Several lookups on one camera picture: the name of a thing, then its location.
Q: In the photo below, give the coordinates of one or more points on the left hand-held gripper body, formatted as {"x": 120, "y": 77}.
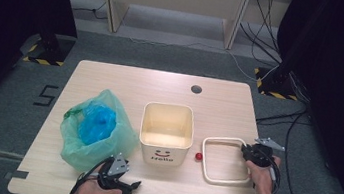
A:
{"x": 112, "y": 176}

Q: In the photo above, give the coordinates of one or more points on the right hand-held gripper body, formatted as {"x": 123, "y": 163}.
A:
{"x": 259, "y": 155}

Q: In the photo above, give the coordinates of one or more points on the green plastic trash bag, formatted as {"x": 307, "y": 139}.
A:
{"x": 113, "y": 143}

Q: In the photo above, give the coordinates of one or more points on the blue plastic bag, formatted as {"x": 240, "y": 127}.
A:
{"x": 97, "y": 124}

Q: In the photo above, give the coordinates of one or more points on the white trash bin smiley face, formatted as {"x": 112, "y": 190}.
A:
{"x": 168, "y": 123}

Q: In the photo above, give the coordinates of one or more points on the person's left hand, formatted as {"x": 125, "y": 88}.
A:
{"x": 93, "y": 192}

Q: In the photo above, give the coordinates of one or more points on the person's right hand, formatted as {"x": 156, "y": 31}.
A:
{"x": 263, "y": 181}

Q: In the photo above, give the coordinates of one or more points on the stand base hazard tape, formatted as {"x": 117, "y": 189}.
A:
{"x": 273, "y": 87}
{"x": 48, "y": 50}

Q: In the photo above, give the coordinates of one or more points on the dark round table grommet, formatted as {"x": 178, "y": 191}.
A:
{"x": 196, "y": 89}

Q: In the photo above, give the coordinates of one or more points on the grey tape strip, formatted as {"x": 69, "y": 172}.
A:
{"x": 17, "y": 174}

